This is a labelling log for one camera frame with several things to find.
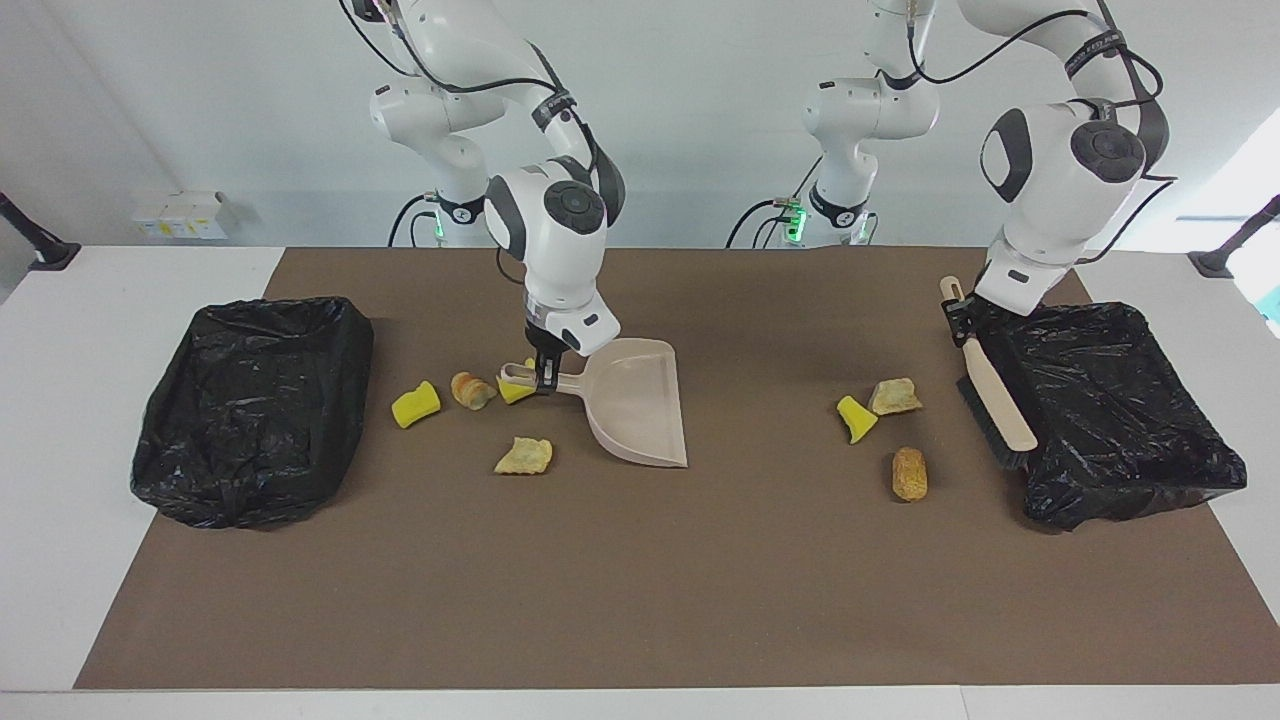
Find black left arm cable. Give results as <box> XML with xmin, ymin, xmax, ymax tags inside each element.
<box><xmin>905</xmin><ymin>0</ymin><xmax>1178</xmax><ymax>266</ymax></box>

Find brown textured cylinder piece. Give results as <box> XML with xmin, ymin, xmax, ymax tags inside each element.
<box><xmin>891</xmin><ymin>446</ymin><xmax>929</xmax><ymax>502</ymax></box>

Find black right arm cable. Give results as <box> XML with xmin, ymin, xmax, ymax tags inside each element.
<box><xmin>340</xmin><ymin>0</ymin><xmax>613</xmax><ymax>201</ymax></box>

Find black right base cable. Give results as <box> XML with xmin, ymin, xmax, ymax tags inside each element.
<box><xmin>388</xmin><ymin>193</ymin><xmax>441</xmax><ymax>248</ymax></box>

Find black left base cable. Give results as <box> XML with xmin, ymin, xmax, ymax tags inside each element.
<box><xmin>727</xmin><ymin>197</ymin><xmax>801</xmax><ymax>249</ymax></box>

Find brown table mat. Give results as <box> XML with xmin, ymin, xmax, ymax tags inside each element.
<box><xmin>73</xmin><ymin>247</ymin><xmax>1280</xmax><ymax>691</ymax></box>

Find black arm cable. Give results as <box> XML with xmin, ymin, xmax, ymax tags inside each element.
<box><xmin>905</xmin><ymin>0</ymin><xmax>1178</xmax><ymax>266</ymax></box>
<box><xmin>340</xmin><ymin>0</ymin><xmax>613</xmax><ymax>201</ymax></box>

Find white boxes with yellow labels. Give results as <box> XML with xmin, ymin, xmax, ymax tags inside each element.
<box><xmin>132</xmin><ymin>190</ymin><xmax>239</xmax><ymax>241</ymax></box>

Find orange striped croissant piece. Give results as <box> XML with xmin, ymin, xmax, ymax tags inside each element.
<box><xmin>450</xmin><ymin>371</ymin><xmax>498</xmax><ymax>411</ymax></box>

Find yellow sponge piece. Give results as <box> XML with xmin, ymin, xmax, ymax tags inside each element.
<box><xmin>390</xmin><ymin>380</ymin><xmax>442</xmax><ymax>430</ymax></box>
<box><xmin>836</xmin><ymin>395</ymin><xmax>880</xmax><ymax>445</ymax></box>
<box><xmin>497</xmin><ymin>358</ymin><xmax>541</xmax><ymax>406</ymax></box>

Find black base cable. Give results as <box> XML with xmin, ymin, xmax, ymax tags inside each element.
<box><xmin>727</xmin><ymin>197</ymin><xmax>801</xmax><ymax>249</ymax></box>
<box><xmin>388</xmin><ymin>193</ymin><xmax>441</xmax><ymax>248</ymax></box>

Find black camera stand leg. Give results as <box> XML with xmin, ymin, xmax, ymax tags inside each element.
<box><xmin>1188</xmin><ymin>195</ymin><xmax>1280</xmax><ymax>279</ymax></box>
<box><xmin>0</xmin><ymin>190</ymin><xmax>81</xmax><ymax>272</ymax></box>

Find beige hand brush black bristles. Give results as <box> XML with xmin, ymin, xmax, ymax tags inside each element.
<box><xmin>939</xmin><ymin>276</ymin><xmax>1039</xmax><ymax>471</ymax></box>

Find beige bread chunk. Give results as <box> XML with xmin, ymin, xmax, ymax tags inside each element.
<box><xmin>493</xmin><ymin>436</ymin><xmax>554</xmax><ymax>476</ymax></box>
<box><xmin>867</xmin><ymin>377</ymin><xmax>924</xmax><ymax>417</ymax></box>

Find black bag lined bin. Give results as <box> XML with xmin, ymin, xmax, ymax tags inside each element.
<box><xmin>975</xmin><ymin>300</ymin><xmax>1249</xmax><ymax>533</ymax></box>
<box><xmin>130</xmin><ymin>296</ymin><xmax>375</xmax><ymax>531</ymax></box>

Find beige plastic dustpan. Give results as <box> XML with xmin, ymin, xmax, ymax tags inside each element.
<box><xmin>499</xmin><ymin>338</ymin><xmax>690</xmax><ymax>469</ymax></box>

